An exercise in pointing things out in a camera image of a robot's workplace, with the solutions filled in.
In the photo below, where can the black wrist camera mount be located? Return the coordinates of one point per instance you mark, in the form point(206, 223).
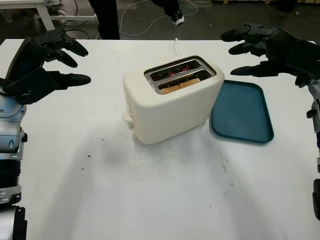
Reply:
point(32, 86)
point(302, 57)

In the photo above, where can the toast slice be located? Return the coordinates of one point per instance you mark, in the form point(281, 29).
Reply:
point(180, 86)

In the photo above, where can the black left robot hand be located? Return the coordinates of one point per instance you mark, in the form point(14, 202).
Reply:
point(27, 60)

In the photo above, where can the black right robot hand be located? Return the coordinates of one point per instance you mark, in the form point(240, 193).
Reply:
point(252, 32)

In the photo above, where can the blue plastic tray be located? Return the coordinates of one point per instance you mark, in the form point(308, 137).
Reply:
point(241, 112)

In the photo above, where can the black bulky object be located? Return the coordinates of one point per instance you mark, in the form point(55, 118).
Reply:
point(285, 5)

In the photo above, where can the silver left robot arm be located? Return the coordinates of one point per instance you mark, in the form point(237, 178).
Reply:
point(10, 140)

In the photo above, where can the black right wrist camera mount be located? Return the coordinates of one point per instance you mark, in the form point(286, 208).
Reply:
point(302, 57)

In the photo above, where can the cream two-slot toaster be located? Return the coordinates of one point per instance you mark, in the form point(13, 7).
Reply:
point(172, 117)

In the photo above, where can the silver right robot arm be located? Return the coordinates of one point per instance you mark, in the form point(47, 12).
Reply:
point(317, 92)

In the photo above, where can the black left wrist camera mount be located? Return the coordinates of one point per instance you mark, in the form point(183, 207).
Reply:
point(32, 86)

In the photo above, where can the person in black trousers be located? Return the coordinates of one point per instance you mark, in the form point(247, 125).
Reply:
point(107, 20)

